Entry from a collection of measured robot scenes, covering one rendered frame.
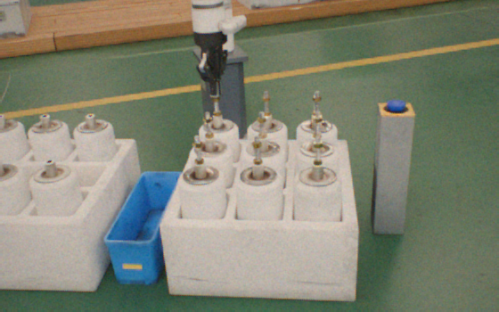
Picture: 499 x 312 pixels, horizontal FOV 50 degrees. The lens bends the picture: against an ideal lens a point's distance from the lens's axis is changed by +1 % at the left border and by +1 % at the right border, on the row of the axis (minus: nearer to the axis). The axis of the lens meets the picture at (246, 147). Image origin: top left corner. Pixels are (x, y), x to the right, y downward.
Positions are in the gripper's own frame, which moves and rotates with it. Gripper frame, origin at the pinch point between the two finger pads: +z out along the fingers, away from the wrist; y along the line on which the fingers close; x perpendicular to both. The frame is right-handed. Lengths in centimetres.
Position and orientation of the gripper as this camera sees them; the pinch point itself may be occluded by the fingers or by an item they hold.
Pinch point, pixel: (215, 87)
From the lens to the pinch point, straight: 126.7
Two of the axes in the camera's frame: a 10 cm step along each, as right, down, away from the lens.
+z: 0.6, 8.9, 4.6
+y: -3.6, 4.4, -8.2
